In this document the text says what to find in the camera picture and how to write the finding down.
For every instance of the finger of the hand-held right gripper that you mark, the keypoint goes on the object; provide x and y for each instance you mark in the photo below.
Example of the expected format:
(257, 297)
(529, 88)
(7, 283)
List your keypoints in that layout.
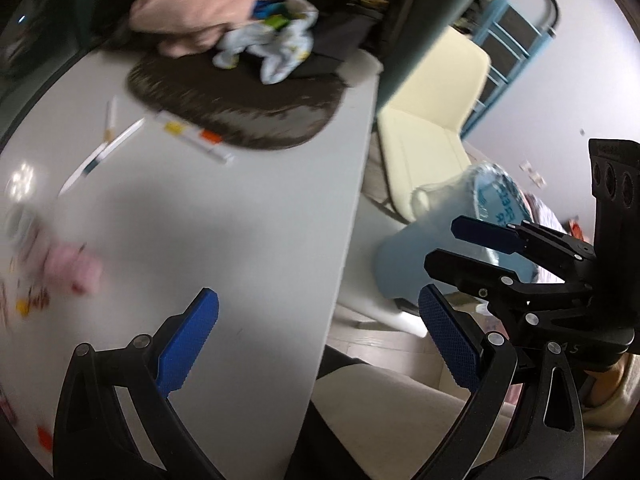
(465, 267)
(482, 232)

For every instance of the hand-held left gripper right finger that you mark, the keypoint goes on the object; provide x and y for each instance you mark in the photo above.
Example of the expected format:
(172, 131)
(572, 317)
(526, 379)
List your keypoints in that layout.
(450, 342)

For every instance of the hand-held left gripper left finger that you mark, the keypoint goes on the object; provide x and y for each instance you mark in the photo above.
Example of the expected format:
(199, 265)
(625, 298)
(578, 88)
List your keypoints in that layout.
(187, 340)

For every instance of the blue bin with plastic liner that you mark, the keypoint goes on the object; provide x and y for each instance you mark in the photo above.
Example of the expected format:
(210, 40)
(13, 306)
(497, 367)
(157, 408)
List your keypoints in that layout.
(425, 240)

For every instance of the person's right forearm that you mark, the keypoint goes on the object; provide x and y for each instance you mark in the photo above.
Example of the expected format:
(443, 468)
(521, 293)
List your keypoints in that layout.
(612, 390)

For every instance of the patterned cloth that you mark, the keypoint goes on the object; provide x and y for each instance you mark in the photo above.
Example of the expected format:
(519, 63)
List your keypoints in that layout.
(547, 215)

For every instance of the person's leg in light trousers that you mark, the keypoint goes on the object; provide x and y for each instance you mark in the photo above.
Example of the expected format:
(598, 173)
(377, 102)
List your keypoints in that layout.
(390, 410)

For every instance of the cream chair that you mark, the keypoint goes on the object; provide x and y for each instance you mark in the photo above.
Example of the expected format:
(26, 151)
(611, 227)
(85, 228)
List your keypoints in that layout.
(430, 125)

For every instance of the colourful wrapper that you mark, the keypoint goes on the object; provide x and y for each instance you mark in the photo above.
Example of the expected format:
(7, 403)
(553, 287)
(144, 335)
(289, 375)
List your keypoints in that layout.
(30, 300)

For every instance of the small orange scrap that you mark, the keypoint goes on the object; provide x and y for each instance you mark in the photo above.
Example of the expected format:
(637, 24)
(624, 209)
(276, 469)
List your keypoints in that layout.
(45, 437)

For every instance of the white pen with teal band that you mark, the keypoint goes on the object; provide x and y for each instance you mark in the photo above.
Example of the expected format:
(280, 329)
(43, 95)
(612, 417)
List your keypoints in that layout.
(85, 170)

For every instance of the long white strip orange labels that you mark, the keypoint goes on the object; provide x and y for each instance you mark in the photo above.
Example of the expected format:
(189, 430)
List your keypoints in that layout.
(192, 137)

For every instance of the white paper stick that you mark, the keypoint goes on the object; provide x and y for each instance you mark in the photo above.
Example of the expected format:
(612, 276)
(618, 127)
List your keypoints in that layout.
(125, 135)
(111, 117)

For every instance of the dark brown furry mat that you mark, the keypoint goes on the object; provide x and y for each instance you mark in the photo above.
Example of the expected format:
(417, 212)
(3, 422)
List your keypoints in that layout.
(235, 107)

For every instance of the dark cloth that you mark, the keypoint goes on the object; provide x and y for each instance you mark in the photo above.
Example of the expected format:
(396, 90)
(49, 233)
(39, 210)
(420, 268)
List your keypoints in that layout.
(350, 15)

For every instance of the white and blue printed cloth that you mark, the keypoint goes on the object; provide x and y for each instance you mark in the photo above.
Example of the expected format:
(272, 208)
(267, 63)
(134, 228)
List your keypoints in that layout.
(280, 42)

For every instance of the pink cloth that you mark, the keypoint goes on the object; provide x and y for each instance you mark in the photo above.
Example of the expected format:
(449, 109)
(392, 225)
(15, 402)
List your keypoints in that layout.
(190, 5)

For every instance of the white wall socket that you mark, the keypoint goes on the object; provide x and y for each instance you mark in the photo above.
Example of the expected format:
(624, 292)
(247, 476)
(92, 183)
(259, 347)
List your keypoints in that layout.
(534, 174)

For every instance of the blue metal frame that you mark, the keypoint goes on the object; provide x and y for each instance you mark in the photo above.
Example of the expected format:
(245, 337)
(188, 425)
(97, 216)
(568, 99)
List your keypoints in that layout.
(500, 22)

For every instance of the dark green post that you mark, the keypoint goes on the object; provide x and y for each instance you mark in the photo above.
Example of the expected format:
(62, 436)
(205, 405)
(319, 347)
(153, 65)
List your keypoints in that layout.
(425, 20)

